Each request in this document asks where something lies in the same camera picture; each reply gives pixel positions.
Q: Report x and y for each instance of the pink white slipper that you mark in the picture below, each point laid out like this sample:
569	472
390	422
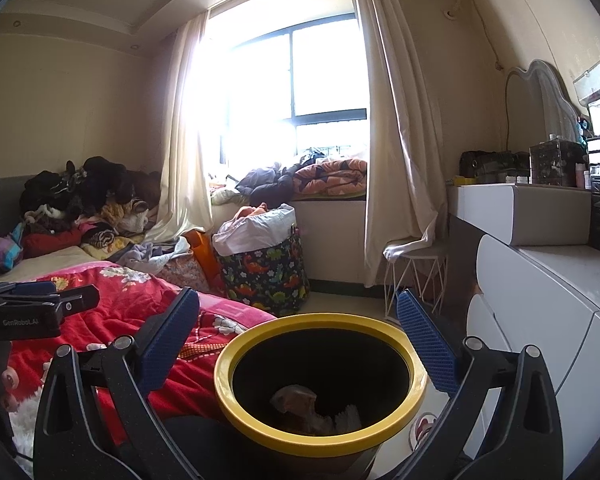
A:
425	430

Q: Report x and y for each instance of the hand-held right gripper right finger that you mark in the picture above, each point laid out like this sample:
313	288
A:
425	340

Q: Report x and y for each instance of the beige bed sheet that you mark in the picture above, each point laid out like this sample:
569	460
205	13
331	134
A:
55	260

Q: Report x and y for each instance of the orange cloth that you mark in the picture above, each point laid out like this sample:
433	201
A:
245	212

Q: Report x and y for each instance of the red floral blanket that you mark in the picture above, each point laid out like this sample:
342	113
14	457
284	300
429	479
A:
115	305

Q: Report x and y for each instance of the pile of dark clothes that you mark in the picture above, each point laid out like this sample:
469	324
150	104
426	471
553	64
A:
100	180

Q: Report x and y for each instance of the clear acrylic box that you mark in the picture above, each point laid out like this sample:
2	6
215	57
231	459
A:
597	82

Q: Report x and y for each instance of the floral fabric bag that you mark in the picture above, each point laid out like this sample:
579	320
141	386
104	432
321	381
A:
185	275

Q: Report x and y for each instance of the yellow rimmed black trash bin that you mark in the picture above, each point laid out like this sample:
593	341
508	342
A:
320	321

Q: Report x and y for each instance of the cream curtain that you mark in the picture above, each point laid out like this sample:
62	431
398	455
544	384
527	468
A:
185	160
395	135

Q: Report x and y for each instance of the white chest of drawers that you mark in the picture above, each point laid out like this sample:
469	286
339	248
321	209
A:
555	285

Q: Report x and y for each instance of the orange bag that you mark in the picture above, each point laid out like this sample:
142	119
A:
202	255

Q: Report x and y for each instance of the yellow box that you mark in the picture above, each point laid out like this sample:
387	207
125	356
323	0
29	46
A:
459	180

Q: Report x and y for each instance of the pale lilac garment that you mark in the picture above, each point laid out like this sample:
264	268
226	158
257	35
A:
150	255

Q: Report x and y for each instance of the black bag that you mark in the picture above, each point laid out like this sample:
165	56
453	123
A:
490	166

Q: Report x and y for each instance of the dinosaur print laundry basket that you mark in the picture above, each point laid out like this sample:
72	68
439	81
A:
265	275

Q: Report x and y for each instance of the beige plastic bag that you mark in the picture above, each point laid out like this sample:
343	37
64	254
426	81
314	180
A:
292	397

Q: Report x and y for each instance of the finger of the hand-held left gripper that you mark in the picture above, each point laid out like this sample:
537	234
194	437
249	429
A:
80	301
35	288

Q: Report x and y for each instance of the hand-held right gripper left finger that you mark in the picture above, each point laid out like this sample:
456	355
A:
172	335

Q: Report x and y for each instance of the white plastic bag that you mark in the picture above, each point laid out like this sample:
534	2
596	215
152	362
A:
260	232

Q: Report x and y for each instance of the black framed window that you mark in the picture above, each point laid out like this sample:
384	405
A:
325	70

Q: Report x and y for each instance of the blue purple striped cloth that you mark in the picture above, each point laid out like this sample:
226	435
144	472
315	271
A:
2	252

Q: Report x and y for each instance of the orange patterned quilt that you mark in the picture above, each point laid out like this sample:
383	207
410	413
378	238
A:
335	177

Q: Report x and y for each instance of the wavy frame mirror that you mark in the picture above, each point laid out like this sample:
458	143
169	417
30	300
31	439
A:
545	105

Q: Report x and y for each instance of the white vanity desk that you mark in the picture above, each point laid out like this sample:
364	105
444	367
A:
520	215

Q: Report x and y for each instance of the row of cosmetic bottles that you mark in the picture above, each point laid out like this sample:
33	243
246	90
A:
517	179

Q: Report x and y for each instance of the grey bed headboard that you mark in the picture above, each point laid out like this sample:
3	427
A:
10	195

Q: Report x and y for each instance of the red garment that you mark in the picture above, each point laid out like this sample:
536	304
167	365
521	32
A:
50	242

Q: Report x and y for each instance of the smoky acrylic organiser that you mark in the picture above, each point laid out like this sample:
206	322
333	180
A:
557	162

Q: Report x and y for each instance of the dark puffy jacket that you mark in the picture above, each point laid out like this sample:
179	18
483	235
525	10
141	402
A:
265	182

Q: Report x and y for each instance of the pale green cloth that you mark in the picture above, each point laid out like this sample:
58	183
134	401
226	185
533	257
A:
227	195

